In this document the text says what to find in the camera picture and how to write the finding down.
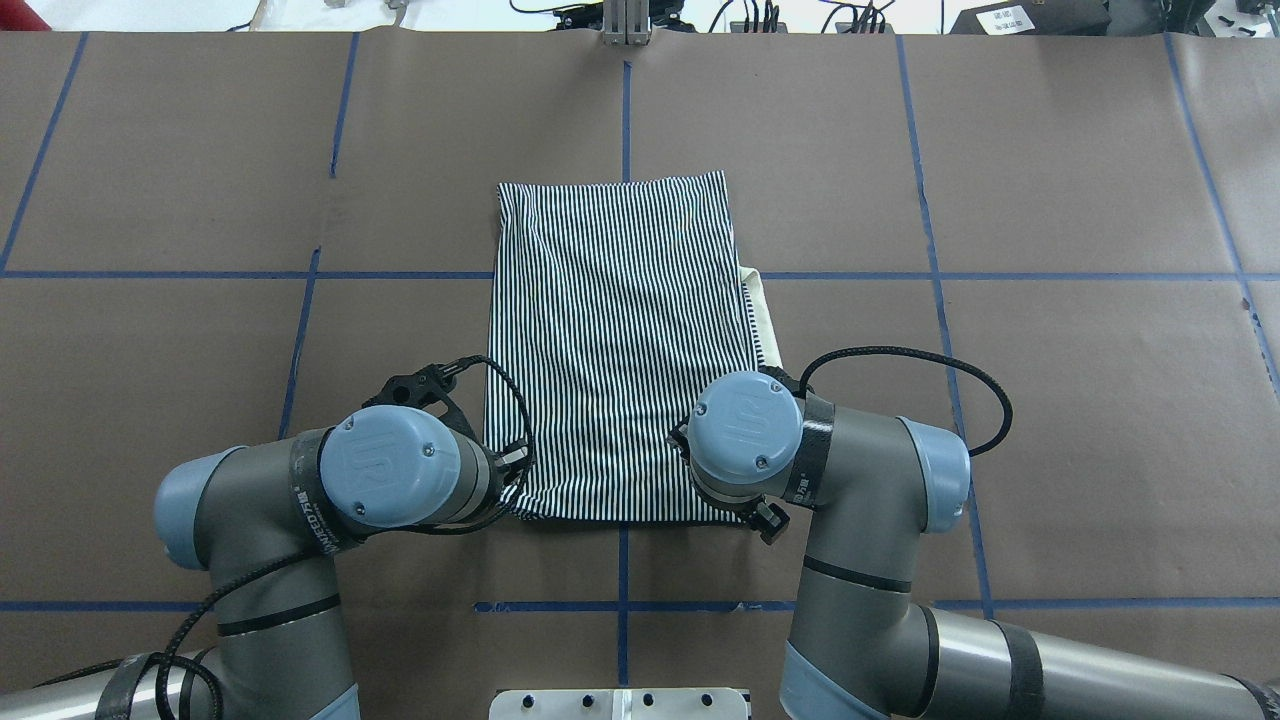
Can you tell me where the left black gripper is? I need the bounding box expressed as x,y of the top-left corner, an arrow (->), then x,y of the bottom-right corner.
362,363 -> 536,491

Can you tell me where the navy white striped polo shirt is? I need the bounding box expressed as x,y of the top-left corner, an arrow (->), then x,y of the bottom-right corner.
488,170 -> 765,525

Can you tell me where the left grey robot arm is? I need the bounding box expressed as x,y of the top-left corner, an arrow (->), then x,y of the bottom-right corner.
3,355 -> 538,719

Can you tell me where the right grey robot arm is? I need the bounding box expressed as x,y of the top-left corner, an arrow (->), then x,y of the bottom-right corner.
669,372 -> 1277,719

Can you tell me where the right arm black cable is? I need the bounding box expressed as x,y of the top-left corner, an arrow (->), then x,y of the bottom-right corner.
795,346 -> 1014,459

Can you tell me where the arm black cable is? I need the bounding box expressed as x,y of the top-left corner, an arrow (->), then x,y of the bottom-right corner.
795,346 -> 1014,459
100,355 -> 538,720

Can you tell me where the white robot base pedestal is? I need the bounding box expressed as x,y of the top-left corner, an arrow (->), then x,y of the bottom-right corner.
488,687 -> 753,719

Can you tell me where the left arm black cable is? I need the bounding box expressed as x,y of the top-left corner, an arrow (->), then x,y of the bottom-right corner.
100,355 -> 538,720

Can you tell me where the aluminium frame post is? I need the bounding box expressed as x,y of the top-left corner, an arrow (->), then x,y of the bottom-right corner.
602,0 -> 652,47

